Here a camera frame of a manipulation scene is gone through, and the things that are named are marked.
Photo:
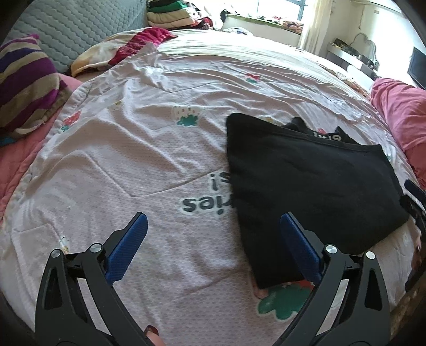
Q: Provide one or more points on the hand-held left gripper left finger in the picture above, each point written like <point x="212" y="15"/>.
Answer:
<point x="128" y="246"/>

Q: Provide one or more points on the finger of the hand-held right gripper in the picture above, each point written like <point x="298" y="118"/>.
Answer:
<point x="414" y="189"/>

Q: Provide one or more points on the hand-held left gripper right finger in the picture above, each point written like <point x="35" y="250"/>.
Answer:
<point x="299" y="246"/>

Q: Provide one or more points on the black shirt with orange patches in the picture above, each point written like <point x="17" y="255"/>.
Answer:
<point x="299" y="183"/>

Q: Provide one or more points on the pile of folded clothes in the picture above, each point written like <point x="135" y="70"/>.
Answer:
<point x="169" y="16"/>

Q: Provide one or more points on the heap of mixed clothes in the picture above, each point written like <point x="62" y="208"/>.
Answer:
<point x="208" y="20"/>

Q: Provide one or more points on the person's right hand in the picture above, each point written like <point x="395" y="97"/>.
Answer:
<point x="418" y="254"/>

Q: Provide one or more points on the person's left hand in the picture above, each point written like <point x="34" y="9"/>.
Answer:
<point x="154" y="336"/>

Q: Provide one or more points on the pink cloth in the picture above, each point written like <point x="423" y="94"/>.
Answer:
<point x="402" y="113"/>

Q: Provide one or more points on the pink strawberry printed blanket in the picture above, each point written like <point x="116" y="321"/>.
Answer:
<point x="133" y="133"/>

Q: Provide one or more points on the black monitor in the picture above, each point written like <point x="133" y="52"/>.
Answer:
<point x="417" y="68"/>

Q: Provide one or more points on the white shelf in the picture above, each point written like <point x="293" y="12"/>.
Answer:
<point x="352" y="58"/>

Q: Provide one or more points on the white curtain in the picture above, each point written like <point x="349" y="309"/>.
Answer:
<point x="319" y="26"/>

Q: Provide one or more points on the purple striped pillow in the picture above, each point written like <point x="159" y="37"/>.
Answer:
<point x="26" y="83"/>

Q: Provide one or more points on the cream and red floral quilt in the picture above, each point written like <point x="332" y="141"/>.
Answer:
<point x="109" y="50"/>

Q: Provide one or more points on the white windowsill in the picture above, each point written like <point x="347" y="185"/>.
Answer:
<point x="263" y="31"/>

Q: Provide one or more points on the grey quilted cover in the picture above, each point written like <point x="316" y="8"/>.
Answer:
<point x="76" y="30"/>

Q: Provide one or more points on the window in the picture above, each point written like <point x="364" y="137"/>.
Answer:
<point x="283" y="8"/>

